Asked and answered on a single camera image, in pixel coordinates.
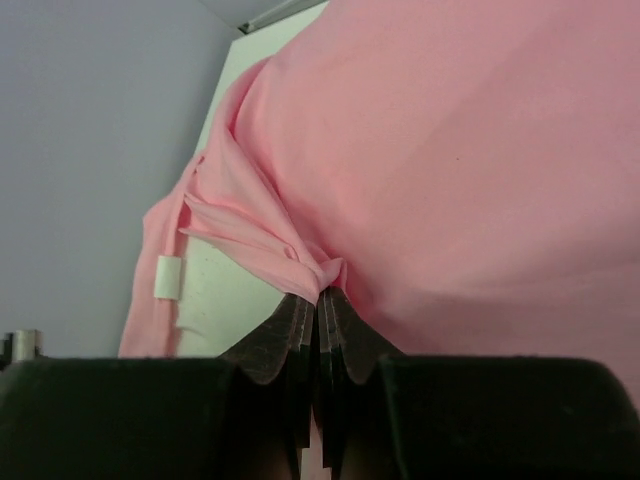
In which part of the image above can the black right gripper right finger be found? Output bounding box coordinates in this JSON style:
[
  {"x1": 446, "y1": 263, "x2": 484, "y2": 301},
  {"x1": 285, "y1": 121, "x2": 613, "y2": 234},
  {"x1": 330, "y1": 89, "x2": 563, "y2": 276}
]
[{"x1": 314, "y1": 287, "x2": 639, "y2": 479}]

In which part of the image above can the pink rose-print pillowcase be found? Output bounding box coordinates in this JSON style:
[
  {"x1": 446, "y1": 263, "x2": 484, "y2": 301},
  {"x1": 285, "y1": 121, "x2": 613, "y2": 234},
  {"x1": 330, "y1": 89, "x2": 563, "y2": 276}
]
[{"x1": 120, "y1": 1, "x2": 639, "y2": 375}]

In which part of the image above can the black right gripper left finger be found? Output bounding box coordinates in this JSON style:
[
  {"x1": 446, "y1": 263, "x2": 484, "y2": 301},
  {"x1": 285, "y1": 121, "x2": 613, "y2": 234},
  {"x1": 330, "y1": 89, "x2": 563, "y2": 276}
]
[{"x1": 1, "y1": 295, "x2": 315, "y2": 479}]

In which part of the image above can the white pillow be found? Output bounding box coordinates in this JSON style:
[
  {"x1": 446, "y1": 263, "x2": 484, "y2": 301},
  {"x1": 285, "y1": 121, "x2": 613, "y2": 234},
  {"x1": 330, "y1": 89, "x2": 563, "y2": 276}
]
[{"x1": 176, "y1": 237, "x2": 284, "y2": 357}]

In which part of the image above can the back aluminium rail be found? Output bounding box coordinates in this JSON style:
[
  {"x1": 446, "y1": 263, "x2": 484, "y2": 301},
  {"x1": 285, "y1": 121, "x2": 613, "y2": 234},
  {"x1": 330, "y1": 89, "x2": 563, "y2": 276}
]
[{"x1": 238, "y1": 0, "x2": 324, "y2": 35}]

